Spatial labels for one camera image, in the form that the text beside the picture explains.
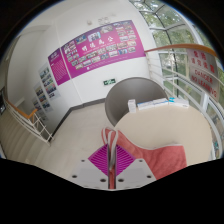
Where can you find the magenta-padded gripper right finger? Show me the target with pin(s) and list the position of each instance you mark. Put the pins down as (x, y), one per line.
(128, 170)

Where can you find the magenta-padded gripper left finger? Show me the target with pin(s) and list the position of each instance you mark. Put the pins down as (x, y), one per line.
(93, 168)

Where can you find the pink towel with grey trim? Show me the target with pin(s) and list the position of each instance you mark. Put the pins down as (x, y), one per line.
(160, 156)

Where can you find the small upright white box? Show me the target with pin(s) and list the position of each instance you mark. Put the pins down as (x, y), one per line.
(132, 106)

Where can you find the grey round-backed chair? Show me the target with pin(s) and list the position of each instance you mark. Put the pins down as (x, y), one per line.
(133, 91)

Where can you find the flat white and blue box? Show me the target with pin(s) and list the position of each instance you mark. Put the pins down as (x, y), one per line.
(179, 102)

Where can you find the white stair railing, orange handrail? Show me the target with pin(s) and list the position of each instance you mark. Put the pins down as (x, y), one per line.
(25, 115)

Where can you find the green exit sign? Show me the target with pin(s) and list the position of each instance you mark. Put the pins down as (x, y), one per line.
(109, 81)

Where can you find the large magenta photo poster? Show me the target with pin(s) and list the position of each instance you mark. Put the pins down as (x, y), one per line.
(100, 63)

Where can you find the small magenta text poster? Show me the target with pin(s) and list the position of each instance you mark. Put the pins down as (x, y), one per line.
(59, 68)

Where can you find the warning sign with red characters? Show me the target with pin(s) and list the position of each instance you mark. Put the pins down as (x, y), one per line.
(201, 61)

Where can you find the white photo wall poster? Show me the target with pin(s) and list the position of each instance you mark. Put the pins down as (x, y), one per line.
(42, 98)
(49, 81)

